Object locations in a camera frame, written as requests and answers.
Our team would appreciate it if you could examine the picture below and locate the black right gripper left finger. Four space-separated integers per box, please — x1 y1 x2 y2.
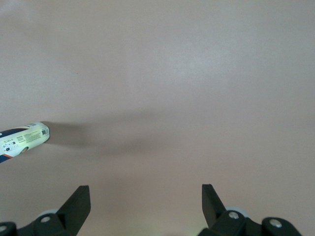
0 185 91 236

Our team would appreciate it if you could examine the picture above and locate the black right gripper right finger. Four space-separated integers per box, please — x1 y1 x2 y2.
198 183 303 236

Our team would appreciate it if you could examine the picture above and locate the clear Wilson tennis ball can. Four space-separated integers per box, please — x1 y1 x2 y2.
0 121 51 164

